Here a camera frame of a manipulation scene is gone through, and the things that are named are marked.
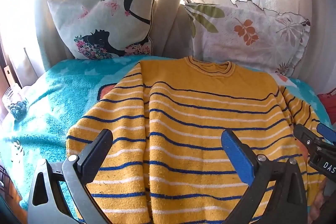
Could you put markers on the silhouette and flower print cushion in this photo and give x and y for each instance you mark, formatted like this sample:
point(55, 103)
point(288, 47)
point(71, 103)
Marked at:
point(105, 19)

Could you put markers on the yellow striped sweater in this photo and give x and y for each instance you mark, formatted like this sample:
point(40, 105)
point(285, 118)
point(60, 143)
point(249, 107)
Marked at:
point(183, 121)

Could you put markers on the red cloth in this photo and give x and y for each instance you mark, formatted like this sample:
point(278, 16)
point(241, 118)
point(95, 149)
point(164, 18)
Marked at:
point(328, 106)

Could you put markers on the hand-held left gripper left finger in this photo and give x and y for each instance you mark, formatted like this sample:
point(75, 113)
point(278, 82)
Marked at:
point(101, 145)

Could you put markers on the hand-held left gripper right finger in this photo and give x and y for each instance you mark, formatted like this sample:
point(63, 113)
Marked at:
point(237, 155)

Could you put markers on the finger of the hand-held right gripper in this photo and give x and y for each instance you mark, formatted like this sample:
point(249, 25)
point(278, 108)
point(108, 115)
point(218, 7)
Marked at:
point(305, 138)
point(327, 133)

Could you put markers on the leaf print frilled pillow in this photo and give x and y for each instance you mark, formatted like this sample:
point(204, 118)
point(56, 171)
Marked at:
point(246, 29)

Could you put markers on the turquoise cartoon print blanket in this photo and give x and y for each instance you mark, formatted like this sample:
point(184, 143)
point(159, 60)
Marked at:
point(52, 103)

